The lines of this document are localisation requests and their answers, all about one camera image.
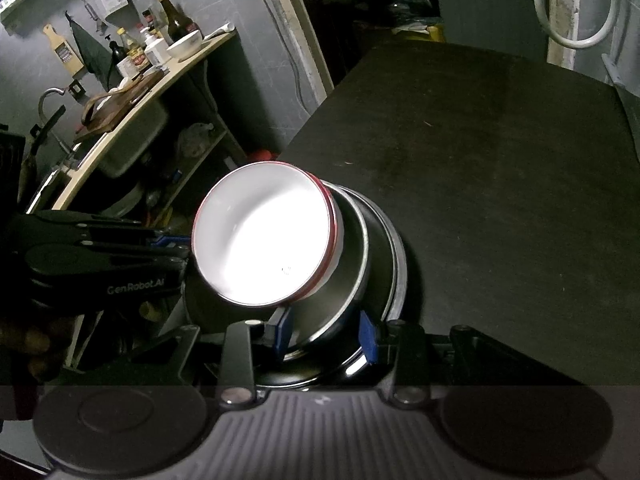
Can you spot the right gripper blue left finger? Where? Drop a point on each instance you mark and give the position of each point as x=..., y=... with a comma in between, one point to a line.
x=236, y=386

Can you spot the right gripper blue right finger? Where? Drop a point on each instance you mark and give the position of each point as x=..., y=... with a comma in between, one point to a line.
x=396, y=348

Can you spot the white ceramic bowl front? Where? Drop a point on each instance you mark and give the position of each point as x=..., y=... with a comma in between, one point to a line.
x=335, y=247

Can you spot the wooden counter shelf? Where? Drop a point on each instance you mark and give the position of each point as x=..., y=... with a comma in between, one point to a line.
x=136, y=127

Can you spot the dark glass bottle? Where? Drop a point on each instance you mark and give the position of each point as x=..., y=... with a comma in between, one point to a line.
x=178, y=24

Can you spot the wooden paddle on wall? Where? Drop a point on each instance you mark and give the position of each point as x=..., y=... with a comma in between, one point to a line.
x=64, y=51

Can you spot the white ceramic bowl back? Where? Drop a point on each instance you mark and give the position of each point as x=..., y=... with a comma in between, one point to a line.
x=260, y=234

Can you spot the white ceramic bowl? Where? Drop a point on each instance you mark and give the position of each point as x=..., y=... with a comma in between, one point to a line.
x=335, y=247
x=260, y=234

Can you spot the red capped jar on floor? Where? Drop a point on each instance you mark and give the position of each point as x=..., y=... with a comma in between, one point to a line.
x=262, y=156

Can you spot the white pump bottle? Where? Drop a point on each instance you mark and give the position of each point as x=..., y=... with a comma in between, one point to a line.
x=156, y=48

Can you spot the yellow bin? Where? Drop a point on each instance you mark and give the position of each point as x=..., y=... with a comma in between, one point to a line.
x=430, y=34

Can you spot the cleaver with cream handle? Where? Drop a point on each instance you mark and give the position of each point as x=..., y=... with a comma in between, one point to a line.
x=630, y=102

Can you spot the deep steel bowl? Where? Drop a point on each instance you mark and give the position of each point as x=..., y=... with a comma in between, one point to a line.
x=315, y=318

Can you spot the white bowl on counter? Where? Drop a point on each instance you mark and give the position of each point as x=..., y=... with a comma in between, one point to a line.
x=186, y=46

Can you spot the steel plate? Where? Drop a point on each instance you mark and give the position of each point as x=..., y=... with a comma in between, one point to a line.
x=340, y=358

